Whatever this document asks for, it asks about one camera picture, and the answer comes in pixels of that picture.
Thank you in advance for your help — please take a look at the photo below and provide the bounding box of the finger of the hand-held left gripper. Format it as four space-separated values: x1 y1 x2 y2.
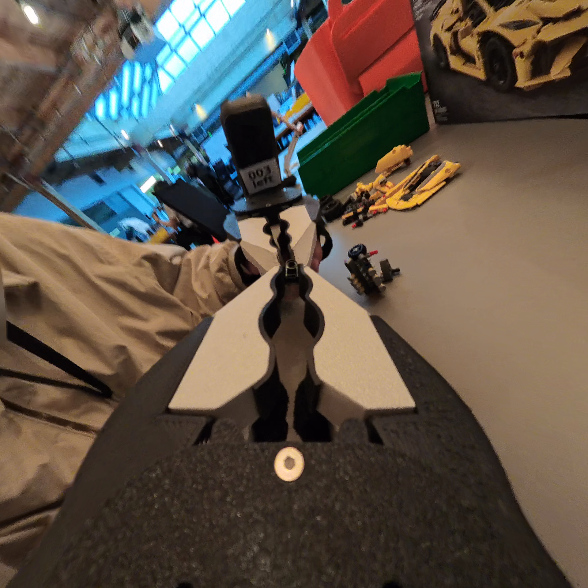
285 204 322 268
238 216 282 276

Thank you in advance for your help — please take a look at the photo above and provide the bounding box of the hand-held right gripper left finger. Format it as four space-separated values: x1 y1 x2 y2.
168 266 283 432

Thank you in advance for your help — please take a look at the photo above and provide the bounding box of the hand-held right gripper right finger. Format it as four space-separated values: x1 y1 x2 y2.
300 266 417 432

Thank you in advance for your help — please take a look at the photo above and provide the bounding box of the black toy brick engine assembly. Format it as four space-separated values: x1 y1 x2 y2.
345 243 401 296

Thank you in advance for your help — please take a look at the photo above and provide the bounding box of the person's left forearm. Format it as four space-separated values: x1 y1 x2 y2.
0 213 246 398

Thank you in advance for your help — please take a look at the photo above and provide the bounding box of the grey desk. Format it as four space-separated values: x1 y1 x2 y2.
317 117 588 588

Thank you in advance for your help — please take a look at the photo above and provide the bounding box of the yellow black toy brick subassembly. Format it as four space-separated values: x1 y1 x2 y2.
341 177 400 229

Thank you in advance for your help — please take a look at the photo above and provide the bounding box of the black office chair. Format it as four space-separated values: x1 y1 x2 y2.
153 178 243 244

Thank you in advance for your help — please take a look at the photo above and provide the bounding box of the green storage bin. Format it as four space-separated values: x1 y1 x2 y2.
296 72 431 199

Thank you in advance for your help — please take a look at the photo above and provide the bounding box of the small yellow toy car panel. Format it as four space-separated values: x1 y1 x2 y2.
374 145 414 174

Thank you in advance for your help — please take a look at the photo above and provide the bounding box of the large yellow toy car panel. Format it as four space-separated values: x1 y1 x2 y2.
385 155 461 212

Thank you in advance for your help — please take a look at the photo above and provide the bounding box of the yellow car toy set box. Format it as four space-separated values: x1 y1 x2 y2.
410 0 588 126

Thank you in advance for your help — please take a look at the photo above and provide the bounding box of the ceiling camera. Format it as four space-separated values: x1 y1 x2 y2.
117 9 154 51

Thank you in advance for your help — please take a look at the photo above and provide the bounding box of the black strap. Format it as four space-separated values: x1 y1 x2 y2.
0 319 114 399

